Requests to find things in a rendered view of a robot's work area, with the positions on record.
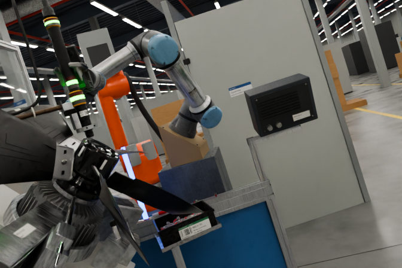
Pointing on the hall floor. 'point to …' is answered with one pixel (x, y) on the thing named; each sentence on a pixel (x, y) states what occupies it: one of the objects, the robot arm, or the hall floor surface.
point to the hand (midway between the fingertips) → (62, 66)
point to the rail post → (281, 233)
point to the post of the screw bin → (178, 257)
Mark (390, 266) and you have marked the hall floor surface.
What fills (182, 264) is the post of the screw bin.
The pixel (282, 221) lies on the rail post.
